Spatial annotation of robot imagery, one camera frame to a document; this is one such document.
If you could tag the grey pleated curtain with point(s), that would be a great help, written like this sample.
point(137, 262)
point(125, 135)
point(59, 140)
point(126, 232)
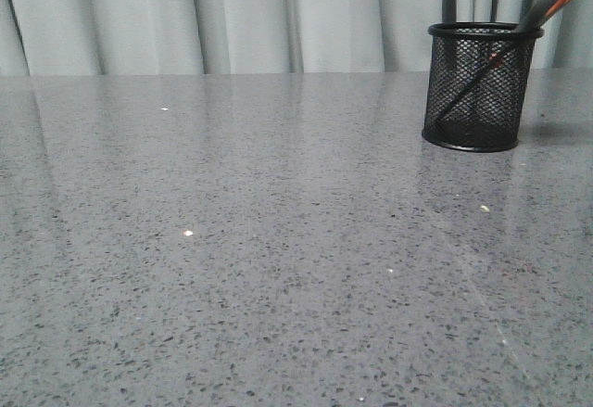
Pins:
point(92, 37)

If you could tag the black mesh pen bucket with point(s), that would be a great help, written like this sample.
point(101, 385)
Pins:
point(477, 83)

